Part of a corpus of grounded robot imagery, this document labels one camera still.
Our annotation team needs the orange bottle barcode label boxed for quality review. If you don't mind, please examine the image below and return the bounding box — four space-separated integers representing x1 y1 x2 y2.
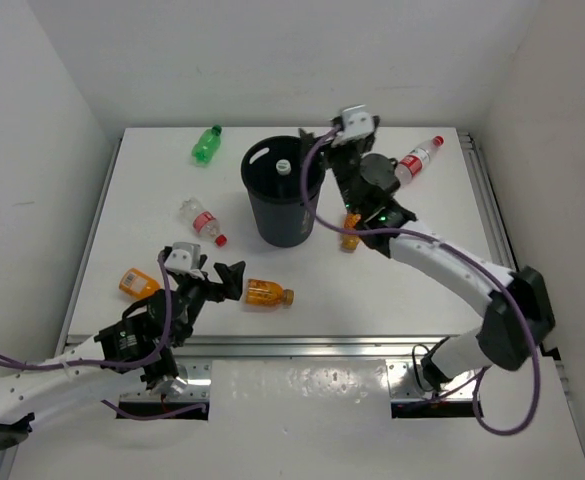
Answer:
118 268 161 300

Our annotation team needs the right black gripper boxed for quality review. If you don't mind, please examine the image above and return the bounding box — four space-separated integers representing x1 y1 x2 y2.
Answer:
303 126 376 214

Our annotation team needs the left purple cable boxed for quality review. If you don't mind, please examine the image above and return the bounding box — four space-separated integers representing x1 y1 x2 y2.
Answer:
0 249 208 421

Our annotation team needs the clear bottle red label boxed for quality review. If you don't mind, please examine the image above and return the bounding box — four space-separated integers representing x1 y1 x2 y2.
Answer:
395 135 444 186
180 197 227 247

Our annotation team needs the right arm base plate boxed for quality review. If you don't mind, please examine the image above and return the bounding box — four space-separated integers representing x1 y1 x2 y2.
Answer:
386 357 477 419

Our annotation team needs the white cap bottle in bin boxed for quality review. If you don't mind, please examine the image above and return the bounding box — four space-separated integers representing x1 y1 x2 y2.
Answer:
275 159 292 199

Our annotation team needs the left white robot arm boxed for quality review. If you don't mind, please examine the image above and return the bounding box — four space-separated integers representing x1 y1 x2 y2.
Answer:
0 247 246 451

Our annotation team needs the small orange bottle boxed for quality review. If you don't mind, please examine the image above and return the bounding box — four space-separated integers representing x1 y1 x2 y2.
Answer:
341 213 360 252

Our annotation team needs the aluminium frame rail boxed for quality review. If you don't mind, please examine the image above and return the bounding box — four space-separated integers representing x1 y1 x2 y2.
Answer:
0 127 573 480

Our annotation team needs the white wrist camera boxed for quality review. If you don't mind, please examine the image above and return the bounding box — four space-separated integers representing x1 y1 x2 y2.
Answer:
332 104 373 145
163 242 201 275

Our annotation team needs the orange bottle brown cap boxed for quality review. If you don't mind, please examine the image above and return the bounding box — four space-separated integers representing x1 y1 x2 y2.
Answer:
244 279 295 308

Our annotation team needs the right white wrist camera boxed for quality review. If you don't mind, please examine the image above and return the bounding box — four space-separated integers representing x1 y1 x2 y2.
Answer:
332 104 373 145

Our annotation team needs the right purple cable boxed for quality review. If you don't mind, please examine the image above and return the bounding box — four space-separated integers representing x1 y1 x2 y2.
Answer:
299 127 543 436

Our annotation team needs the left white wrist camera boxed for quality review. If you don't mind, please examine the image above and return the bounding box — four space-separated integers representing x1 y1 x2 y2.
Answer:
163 242 201 275

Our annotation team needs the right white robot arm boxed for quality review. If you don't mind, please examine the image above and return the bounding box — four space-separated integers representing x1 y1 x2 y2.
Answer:
299 112 555 390

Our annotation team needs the green plastic bottle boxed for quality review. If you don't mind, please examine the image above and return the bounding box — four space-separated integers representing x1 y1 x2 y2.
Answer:
191 125 222 166

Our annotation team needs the purple cable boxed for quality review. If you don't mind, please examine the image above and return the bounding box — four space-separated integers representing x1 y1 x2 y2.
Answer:
0 249 208 421
299 127 543 436

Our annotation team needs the black plastic waste bin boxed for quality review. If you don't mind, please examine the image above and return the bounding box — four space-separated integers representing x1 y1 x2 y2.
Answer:
241 135 314 248

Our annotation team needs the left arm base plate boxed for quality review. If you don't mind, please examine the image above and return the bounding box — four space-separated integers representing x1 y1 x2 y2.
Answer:
118 359 212 421

